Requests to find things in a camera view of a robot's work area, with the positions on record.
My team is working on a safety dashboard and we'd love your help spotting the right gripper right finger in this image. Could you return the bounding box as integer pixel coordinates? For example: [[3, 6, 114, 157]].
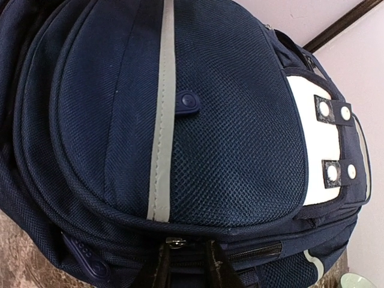
[[205, 240, 244, 288]]

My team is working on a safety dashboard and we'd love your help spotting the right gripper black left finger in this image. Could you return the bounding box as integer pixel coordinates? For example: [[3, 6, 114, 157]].
[[155, 242, 171, 288]]

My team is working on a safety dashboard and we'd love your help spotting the navy blue student backpack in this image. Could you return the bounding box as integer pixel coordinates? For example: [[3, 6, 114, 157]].
[[1, 1, 371, 287]]

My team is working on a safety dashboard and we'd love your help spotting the upright celadon bowl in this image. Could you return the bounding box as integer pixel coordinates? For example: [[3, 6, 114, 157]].
[[338, 272, 377, 288]]

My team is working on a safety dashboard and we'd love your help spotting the left black frame post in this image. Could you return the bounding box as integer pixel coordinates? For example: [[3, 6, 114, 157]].
[[304, 0, 383, 53]]

